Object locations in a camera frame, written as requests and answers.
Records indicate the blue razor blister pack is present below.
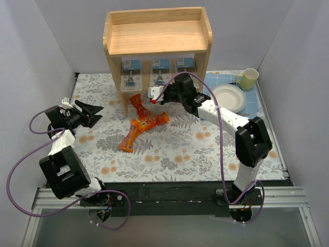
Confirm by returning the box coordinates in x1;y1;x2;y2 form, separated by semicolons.
120;60;143;92
150;59;171;87
175;57;197;75

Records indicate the orange razor pack long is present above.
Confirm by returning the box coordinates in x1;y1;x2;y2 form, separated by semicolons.
119;123;140;152

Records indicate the wooden two-tier shelf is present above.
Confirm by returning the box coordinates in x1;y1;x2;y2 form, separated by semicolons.
103;7;213;116

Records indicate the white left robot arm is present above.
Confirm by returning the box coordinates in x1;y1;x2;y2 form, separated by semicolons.
39;100;109;206

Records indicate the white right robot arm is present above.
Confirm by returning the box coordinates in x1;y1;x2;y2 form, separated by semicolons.
149;72;272;205

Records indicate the white paper plate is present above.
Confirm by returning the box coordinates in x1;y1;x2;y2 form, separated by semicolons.
213;84;247;113

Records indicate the floral patterned table mat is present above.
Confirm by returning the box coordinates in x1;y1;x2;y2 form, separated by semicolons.
50;71;285;183

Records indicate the yellow-green mug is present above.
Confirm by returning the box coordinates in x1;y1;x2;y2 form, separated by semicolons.
235;68;259;91

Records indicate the blue checked cloth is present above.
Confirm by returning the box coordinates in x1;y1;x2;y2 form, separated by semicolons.
205;72;259;118

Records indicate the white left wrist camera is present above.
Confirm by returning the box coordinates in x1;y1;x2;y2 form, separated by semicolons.
61;97;73;110

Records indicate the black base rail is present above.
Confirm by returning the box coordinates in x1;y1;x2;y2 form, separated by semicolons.
106;181;308;217

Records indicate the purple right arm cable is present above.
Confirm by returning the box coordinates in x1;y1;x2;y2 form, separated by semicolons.
154;72;265;224

